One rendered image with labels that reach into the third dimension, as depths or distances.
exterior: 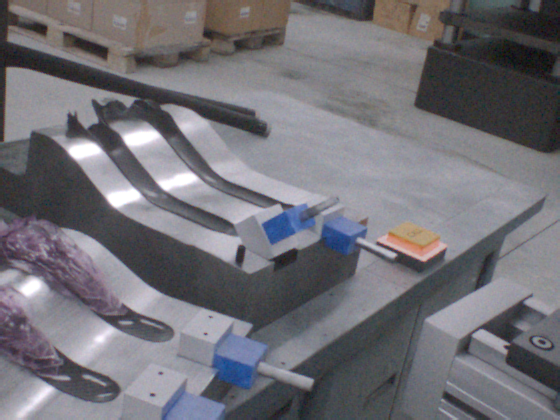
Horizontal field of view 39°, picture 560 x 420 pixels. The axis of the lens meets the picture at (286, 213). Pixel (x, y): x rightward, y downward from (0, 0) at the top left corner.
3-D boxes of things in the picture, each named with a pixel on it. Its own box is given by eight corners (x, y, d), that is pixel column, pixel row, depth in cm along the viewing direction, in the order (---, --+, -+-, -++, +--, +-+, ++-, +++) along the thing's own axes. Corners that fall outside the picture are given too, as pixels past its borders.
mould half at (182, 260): (355, 274, 111) (376, 185, 105) (238, 342, 90) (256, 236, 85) (106, 155, 135) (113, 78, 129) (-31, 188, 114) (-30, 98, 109)
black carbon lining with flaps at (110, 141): (304, 224, 106) (318, 158, 102) (227, 258, 94) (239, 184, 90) (122, 140, 123) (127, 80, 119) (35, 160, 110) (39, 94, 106)
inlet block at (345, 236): (400, 272, 99) (410, 233, 97) (380, 284, 95) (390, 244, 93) (315, 232, 106) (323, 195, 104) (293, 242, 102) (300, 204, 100)
